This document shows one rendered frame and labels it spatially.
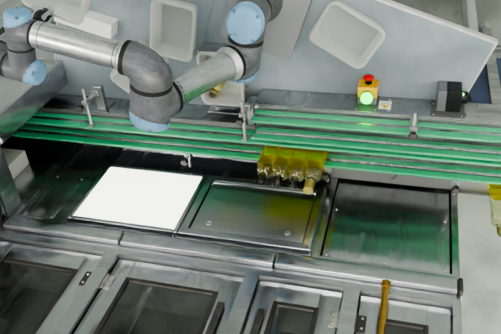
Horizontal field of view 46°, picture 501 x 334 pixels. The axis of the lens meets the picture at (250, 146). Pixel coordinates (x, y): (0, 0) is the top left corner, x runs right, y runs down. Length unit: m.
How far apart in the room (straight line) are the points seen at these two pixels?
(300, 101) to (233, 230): 0.54
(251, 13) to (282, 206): 0.72
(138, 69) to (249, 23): 0.43
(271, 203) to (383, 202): 0.41
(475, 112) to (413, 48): 0.31
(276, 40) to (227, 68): 0.31
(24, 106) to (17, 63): 0.65
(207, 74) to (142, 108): 0.26
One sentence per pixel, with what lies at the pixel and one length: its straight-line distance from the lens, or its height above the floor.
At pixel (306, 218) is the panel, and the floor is 1.16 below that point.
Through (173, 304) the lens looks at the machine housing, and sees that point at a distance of 1.93.
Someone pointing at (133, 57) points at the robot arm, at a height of 1.45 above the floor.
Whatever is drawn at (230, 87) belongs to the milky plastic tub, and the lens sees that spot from 2.33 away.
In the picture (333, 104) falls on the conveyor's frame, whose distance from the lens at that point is 2.19.
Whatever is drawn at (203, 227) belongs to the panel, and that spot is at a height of 1.27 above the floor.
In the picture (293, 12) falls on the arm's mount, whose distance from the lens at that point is 2.04.
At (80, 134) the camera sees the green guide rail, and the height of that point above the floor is 0.91.
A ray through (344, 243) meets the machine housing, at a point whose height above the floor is 1.22.
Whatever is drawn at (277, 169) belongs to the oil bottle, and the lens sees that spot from 2.08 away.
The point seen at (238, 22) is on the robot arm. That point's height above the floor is 1.08.
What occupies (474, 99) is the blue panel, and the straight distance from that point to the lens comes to 2.32.
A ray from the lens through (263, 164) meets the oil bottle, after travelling 2.10.
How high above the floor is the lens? 2.71
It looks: 52 degrees down
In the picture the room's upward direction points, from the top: 155 degrees counter-clockwise
